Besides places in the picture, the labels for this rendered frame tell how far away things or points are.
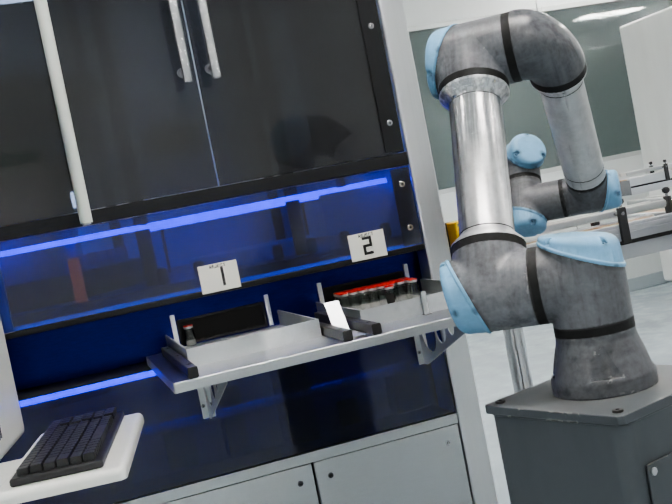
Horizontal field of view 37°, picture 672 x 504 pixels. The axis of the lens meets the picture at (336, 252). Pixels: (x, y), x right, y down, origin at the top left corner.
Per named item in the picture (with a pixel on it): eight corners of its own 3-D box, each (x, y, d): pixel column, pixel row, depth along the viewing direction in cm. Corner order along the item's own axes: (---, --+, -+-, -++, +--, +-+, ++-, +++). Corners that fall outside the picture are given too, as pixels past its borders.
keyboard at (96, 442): (50, 432, 188) (48, 420, 188) (124, 416, 190) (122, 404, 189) (10, 488, 148) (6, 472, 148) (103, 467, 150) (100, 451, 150)
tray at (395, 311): (318, 317, 225) (315, 302, 224) (424, 293, 231) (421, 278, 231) (363, 328, 192) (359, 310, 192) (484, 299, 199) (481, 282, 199)
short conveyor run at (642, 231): (445, 303, 237) (432, 238, 236) (421, 300, 252) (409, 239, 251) (687, 246, 256) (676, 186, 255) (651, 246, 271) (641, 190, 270)
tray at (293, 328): (168, 351, 217) (164, 335, 217) (281, 324, 224) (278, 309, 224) (189, 367, 184) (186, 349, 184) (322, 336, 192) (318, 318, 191)
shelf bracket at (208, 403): (203, 419, 211) (191, 360, 210) (216, 416, 212) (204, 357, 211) (232, 448, 179) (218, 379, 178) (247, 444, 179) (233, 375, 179)
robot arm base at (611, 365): (679, 374, 144) (667, 307, 143) (613, 403, 135) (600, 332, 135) (597, 371, 156) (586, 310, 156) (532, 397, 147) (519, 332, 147)
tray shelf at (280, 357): (147, 364, 216) (145, 356, 216) (440, 296, 235) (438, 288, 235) (175, 394, 170) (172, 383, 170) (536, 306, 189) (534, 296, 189)
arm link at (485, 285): (540, 309, 139) (505, -5, 161) (437, 324, 144) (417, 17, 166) (555, 335, 149) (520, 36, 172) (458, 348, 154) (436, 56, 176)
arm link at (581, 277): (634, 322, 138) (617, 226, 137) (537, 335, 142) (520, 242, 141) (636, 307, 149) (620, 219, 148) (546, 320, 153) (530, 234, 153)
